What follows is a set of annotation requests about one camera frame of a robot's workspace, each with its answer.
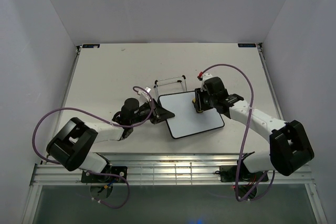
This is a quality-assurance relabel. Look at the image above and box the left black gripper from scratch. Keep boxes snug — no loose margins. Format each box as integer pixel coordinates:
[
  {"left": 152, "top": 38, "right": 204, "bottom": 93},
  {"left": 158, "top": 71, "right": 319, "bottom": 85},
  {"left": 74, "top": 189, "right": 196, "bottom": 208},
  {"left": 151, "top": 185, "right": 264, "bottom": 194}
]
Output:
[{"left": 131, "top": 98, "right": 176, "bottom": 125}]

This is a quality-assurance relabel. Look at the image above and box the small black-framed whiteboard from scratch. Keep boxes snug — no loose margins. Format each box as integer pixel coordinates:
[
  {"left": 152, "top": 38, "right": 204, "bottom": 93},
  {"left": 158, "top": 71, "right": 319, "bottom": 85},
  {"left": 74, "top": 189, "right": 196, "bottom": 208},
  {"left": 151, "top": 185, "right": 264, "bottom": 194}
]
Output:
[{"left": 158, "top": 91, "right": 225, "bottom": 139}]

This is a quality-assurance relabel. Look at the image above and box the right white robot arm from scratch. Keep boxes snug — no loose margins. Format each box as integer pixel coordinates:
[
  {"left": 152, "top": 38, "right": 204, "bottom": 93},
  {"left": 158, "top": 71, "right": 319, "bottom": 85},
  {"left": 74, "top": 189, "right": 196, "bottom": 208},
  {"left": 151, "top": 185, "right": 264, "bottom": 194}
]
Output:
[{"left": 193, "top": 73, "right": 314, "bottom": 180}]

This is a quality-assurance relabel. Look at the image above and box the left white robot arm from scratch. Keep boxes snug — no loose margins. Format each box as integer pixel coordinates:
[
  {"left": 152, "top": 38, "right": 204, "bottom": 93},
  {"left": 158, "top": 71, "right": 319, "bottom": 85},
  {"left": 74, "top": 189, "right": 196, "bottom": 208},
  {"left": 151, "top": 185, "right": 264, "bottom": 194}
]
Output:
[{"left": 46, "top": 98, "right": 175, "bottom": 182}]

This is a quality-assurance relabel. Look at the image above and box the metal whiteboard stand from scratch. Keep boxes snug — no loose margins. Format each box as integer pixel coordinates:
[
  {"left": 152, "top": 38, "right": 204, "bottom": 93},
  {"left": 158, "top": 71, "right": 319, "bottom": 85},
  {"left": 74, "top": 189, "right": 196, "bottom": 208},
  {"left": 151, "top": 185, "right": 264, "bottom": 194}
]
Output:
[{"left": 153, "top": 74, "right": 187, "bottom": 98}]

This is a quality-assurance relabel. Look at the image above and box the right blue table label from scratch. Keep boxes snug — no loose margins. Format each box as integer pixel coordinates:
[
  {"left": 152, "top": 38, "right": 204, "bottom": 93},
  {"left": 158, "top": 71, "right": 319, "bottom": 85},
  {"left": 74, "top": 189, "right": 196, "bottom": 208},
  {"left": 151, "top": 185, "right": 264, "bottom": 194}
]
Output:
[{"left": 237, "top": 43, "right": 257, "bottom": 48}]

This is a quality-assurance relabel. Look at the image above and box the blue table label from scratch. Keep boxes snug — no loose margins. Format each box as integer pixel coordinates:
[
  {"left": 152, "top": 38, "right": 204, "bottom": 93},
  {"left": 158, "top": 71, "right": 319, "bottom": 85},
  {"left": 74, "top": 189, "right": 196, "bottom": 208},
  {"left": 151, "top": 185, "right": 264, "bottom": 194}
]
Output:
[
  {"left": 237, "top": 43, "right": 257, "bottom": 48},
  {"left": 82, "top": 44, "right": 100, "bottom": 49}
]

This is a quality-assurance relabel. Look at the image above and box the left blue table label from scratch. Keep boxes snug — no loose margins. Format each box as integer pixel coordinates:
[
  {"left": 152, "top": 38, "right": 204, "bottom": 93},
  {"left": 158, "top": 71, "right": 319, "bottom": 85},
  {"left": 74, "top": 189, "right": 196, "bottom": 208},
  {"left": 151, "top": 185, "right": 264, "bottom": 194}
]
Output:
[{"left": 82, "top": 44, "right": 100, "bottom": 49}]

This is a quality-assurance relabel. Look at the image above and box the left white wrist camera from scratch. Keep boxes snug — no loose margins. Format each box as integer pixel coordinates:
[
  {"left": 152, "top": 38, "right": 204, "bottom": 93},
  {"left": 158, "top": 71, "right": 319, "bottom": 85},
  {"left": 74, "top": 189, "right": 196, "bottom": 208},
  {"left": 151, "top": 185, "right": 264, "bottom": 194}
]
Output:
[{"left": 137, "top": 87, "right": 151, "bottom": 101}]

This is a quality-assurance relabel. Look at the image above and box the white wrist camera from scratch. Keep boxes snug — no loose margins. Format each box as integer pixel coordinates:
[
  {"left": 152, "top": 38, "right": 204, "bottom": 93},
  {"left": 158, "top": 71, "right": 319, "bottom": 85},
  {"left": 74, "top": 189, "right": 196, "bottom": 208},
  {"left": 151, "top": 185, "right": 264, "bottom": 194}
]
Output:
[
  {"left": 197, "top": 72, "right": 213, "bottom": 92},
  {"left": 137, "top": 87, "right": 151, "bottom": 101}
]

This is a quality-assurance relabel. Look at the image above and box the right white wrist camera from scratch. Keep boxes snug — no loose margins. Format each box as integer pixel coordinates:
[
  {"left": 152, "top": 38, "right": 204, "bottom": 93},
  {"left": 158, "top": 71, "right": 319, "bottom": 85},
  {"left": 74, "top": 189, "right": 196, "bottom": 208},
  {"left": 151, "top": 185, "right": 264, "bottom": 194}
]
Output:
[{"left": 197, "top": 72, "right": 213, "bottom": 92}]

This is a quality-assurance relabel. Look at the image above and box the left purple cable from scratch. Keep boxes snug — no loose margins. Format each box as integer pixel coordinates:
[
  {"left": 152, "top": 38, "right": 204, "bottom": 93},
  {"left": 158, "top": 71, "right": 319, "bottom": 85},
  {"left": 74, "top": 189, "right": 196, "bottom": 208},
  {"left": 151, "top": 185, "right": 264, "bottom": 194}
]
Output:
[{"left": 31, "top": 85, "right": 155, "bottom": 209}]

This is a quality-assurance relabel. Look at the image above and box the aluminium frame rail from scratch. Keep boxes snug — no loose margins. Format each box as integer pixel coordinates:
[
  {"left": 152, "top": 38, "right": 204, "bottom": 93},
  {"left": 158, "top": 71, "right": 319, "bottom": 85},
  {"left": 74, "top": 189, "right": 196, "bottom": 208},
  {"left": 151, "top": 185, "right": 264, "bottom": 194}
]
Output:
[{"left": 30, "top": 153, "right": 316, "bottom": 187}]

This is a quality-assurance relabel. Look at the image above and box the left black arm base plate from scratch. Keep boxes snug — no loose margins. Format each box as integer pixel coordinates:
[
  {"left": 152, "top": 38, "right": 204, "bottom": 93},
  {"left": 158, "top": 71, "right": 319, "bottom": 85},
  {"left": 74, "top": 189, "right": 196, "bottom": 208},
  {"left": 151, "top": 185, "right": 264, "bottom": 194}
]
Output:
[{"left": 80, "top": 165, "right": 128, "bottom": 184}]

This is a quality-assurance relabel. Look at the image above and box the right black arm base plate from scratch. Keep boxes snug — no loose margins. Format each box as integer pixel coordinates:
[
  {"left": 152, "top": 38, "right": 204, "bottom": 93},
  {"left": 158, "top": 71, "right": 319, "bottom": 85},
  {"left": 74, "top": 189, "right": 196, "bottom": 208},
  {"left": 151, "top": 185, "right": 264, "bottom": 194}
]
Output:
[{"left": 214, "top": 165, "right": 263, "bottom": 183}]

